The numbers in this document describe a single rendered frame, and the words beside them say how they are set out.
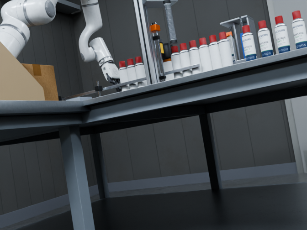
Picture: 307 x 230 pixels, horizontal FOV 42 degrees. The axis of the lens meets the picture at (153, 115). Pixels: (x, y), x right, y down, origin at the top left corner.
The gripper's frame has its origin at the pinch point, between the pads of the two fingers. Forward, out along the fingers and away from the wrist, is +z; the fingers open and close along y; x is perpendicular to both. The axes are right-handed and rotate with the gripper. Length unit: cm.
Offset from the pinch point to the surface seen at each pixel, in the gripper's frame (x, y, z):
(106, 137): 204, 256, -51
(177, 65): -37.9, -2.1, 9.2
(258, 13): -44, 273, -77
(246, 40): -73, -3, 19
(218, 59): -57, -2, 18
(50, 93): 24.1, -25.6, -11.3
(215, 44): -59, -2, 12
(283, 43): -86, -3, 29
